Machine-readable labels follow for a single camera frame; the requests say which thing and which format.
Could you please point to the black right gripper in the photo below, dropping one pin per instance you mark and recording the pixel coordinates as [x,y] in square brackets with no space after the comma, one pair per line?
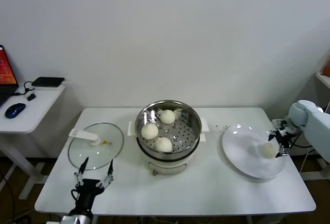
[284,137]

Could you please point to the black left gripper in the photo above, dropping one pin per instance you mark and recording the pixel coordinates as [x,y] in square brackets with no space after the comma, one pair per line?
[87,191]

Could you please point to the white steamed baozi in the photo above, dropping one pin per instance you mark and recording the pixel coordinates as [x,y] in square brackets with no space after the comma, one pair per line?
[163,144]
[167,116]
[266,149]
[149,131]

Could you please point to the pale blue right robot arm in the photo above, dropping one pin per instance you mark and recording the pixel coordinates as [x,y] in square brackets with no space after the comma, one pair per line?
[314,128]

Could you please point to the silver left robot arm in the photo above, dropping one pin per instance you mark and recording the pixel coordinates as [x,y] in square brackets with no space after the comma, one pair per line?
[78,217]

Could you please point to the stainless steel steamer basket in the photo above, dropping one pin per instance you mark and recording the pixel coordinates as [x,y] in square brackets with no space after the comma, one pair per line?
[185,120]

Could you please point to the white round plate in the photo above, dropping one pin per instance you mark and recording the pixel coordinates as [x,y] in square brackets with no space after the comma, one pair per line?
[239,151]

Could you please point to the white electric cooker pot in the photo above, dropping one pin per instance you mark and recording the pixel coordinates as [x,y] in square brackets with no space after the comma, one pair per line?
[167,166]

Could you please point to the white shelf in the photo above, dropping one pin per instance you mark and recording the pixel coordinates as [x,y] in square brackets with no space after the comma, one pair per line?
[323,79]

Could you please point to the white side desk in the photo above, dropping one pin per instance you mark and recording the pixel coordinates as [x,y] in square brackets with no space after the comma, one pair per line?
[28,115]

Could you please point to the orange object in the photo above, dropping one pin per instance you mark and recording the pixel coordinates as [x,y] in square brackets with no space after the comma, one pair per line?
[327,69]

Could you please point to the small black dongle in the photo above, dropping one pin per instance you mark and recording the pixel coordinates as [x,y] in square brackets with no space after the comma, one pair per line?
[31,97]

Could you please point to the flat black box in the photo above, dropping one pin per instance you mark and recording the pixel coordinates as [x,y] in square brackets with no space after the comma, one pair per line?
[47,81]

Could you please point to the blue computer mouse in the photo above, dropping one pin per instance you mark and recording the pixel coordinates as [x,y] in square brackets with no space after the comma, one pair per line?
[15,110]

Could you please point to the laptop with red screen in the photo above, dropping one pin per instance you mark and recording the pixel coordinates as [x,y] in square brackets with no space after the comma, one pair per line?
[5,71]

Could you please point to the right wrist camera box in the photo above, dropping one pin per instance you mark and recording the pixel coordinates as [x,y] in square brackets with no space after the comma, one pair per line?
[281,124]

